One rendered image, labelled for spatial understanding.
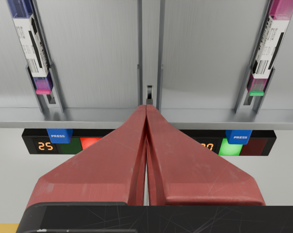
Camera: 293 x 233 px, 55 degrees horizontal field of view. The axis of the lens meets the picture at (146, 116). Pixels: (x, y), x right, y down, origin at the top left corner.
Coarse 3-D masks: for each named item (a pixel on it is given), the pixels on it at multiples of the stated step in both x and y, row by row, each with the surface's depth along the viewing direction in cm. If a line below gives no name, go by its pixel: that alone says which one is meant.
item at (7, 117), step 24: (0, 120) 31; (24, 120) 31; (48, 120) 31; (72, 120) 31; (96, 120) 31; (120, 120) 31; (168, 120) 31; (192, 120) 31; (216, 120) 31; (240, 120) 31; (264, 120) 31; (288, 120) 31
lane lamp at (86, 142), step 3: (81, 138) 37; (84, 138) 37; (87, 138) 37; (90, 138) 37; (93, 138) 37; (96, 138) 37; (99, 138) 37; (81, 141) 38; (84, 141) 38; (87, 141) 38; (90, 141) 38; (93, 141) 38; (84, 144) 38; (87, 144) 38; (90, 144) 38; (84, 147) 39
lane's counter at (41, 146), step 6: (36, 138) 37; (42, 138) 37; (48, 138) 37; (36, 144) 38; (42, 144) 38; (48, 144) 38; (54, 144) 38; (42, 150) 39; (48, 150) 39; (54, 150) 39
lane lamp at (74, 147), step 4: (72, 140) 38; (76, 140) 38; (60, 144) 38; (64, 144) 38; (68, 144) 38; (72, 144) 38; (76, 144) 38; (80, 144) 38; (64, 148) 39; (68, 148) 39; (72, 148) 39; (76, 148) 39; (80, 148) 39; (64, 152) 39; (68, 152) 39; (72, 152) 39; (76, 152) 39
